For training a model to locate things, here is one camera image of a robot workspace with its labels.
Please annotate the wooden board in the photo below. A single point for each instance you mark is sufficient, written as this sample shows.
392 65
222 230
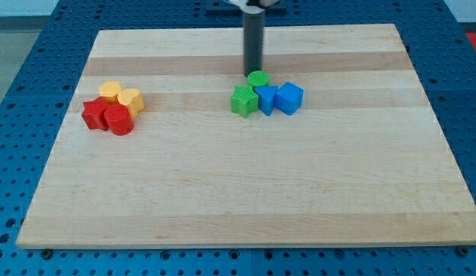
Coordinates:
362 163

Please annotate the red star block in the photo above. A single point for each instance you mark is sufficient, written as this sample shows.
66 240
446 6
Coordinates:
93 114

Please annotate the blue triangle block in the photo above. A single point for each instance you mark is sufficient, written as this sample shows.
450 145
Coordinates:
266 98

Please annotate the green star block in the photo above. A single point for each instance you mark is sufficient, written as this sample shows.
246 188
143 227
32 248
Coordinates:
244 101

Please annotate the blue cube block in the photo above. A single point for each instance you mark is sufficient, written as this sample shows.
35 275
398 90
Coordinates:
289 98

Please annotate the red cylinder block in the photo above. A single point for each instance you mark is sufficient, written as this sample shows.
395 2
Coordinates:
118 119

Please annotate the yellow heart block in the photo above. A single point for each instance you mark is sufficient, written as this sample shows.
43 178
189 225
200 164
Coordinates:
132 99

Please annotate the green cylinder block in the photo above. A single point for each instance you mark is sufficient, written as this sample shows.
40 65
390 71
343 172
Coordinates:
258 79

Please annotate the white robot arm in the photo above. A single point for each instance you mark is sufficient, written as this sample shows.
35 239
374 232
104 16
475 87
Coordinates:
256 3

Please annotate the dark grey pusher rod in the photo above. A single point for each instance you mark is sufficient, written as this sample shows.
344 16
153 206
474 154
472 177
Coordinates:
253 34

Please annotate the yellow hexagon block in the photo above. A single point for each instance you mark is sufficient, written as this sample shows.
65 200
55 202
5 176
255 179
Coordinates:
109 91

